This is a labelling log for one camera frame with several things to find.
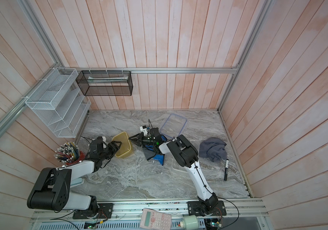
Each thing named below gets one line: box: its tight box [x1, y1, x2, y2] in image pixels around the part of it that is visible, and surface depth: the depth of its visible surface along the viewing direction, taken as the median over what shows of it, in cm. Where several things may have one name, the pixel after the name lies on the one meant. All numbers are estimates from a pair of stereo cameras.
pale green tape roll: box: [180, 214, 200, 230], surface depth 65 cm
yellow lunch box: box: [111, 131, 134, 159], surface depth 91 cm
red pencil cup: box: [53, 141, 85, 165], surface depth 78 cm
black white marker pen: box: [223, 158, 229, 181], surface depth 89 cm
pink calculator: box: [139, 207, 172, 230], surface depth 71 cm
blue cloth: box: [144, 144, 165, 166], surface depth 90 cm
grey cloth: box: [199, 137, 228, 162], surface depth 92 cm
